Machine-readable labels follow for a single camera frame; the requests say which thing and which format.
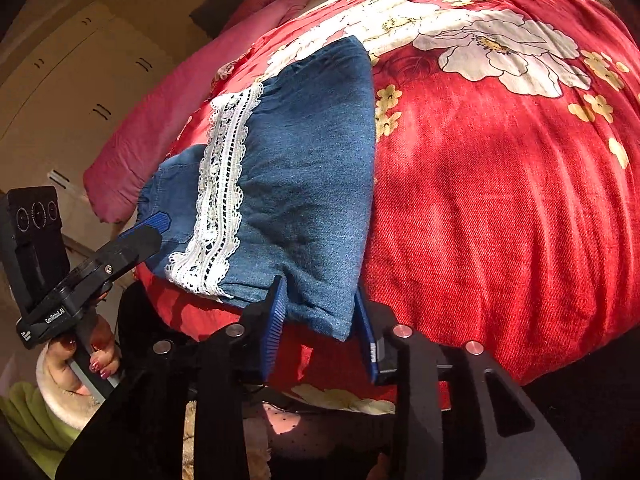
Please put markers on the cream wardrobe with handles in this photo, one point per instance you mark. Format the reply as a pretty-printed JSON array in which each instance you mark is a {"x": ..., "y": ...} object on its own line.
[{"x": 64, "y": 101}]

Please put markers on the left hand red nails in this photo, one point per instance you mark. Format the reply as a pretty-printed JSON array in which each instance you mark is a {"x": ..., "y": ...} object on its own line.
[{"x": 104, "y": 357}]

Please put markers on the blue denim pants lace trim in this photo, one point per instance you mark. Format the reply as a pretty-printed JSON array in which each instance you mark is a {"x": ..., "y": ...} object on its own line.
[{"x": 282, "y": 188}]

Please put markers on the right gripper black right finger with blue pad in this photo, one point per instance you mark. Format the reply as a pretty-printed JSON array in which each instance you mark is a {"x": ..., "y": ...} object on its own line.
[{"x": 458, "y": 413}]

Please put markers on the pink folded blanket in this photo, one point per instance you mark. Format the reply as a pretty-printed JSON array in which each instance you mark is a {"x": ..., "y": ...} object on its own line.
[{"x": 143, "y": 139}]

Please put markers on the red floral quilt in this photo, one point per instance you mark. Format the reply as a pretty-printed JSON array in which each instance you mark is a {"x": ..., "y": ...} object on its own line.
[{"x": 506, "y": 190}]

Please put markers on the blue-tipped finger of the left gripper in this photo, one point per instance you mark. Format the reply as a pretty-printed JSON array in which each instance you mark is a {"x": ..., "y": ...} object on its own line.
[{"x": 133, "y": 246}]

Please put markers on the green sleeve white cuff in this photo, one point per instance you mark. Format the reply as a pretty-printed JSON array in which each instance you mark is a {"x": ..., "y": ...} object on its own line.
[{"x": 48, "y": 416}]

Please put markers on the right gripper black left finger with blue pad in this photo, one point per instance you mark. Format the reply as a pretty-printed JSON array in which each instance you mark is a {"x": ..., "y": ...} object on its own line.
[{"x": 137, "y": 432}]

